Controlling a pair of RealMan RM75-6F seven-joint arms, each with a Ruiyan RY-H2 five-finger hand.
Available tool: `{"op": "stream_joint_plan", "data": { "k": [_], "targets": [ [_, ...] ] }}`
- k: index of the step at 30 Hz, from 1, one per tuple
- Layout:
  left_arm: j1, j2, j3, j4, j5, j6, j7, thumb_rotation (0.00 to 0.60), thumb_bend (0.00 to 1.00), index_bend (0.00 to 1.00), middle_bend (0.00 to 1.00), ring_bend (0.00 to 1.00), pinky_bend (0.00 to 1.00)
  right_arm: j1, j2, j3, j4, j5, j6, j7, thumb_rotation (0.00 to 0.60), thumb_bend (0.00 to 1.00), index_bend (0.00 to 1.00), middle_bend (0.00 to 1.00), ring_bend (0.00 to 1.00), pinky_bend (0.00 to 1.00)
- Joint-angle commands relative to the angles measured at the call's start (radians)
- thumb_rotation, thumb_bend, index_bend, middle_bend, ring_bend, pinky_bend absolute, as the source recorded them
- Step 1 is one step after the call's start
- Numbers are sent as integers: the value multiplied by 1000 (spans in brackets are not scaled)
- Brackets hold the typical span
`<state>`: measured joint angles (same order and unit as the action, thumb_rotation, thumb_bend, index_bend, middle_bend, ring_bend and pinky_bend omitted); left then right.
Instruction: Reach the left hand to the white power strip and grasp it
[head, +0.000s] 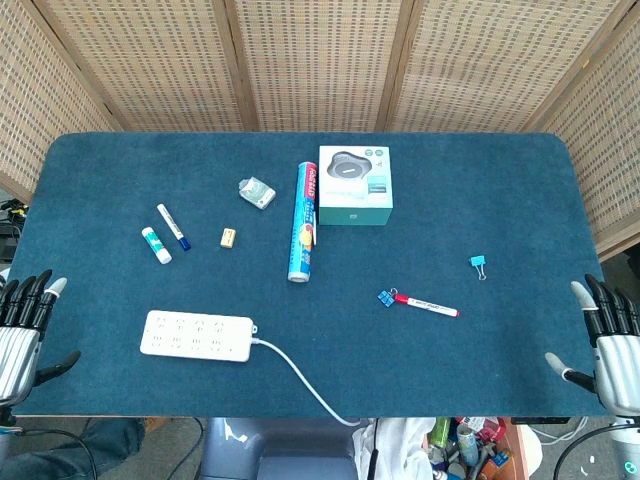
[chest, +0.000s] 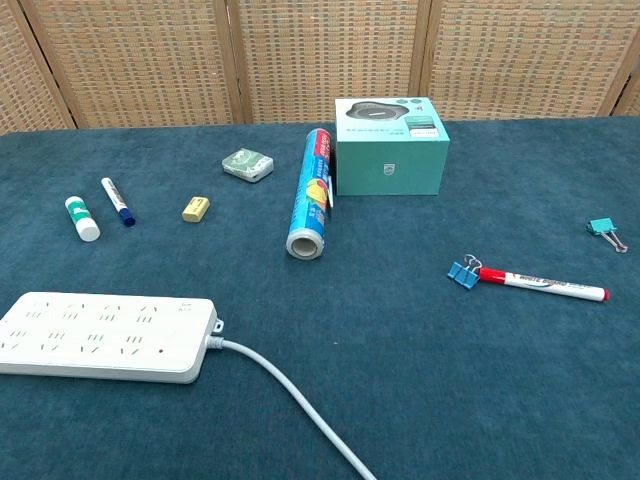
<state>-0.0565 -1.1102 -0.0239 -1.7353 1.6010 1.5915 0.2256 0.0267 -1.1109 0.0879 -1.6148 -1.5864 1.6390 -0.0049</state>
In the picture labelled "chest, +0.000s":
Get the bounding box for white power strip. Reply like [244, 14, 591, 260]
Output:
[0, 291, 226, 385]

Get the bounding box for plastic wrap roll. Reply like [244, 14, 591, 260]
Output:
[285, 127, 337, 260]

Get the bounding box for teal product box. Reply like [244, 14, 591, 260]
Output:
[334, 97, 451, 197]

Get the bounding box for yellow eraser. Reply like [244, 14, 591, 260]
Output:
[181, 196, 211, 223]

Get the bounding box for blue tablecloth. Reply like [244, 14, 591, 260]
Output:
[0, 115, 640, 480]

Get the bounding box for blue binder clip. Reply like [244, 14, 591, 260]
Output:
[446, 254, 484, 291]

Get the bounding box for woven folding screen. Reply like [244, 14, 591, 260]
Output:
[0, 0, 640, 137]

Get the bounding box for blue whiteboard marker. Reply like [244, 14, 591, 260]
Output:
[100, 176, 137, 228]

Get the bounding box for red whiteboard marker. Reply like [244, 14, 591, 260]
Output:
[478, 267, 611, 303]

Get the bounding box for green white glue stick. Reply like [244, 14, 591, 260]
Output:
[64, 195, 101, 243]

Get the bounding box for teal binder clip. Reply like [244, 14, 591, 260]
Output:
[586, 217, 629, 254]

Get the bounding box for white power strip cable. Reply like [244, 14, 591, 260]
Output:
[206, 335, 378, 480]

